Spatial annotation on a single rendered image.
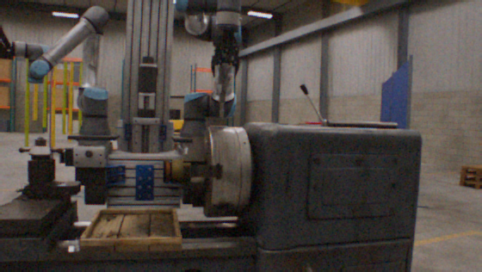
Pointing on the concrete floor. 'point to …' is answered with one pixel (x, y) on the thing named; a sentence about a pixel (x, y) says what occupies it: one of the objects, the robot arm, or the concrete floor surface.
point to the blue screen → (398, 96)
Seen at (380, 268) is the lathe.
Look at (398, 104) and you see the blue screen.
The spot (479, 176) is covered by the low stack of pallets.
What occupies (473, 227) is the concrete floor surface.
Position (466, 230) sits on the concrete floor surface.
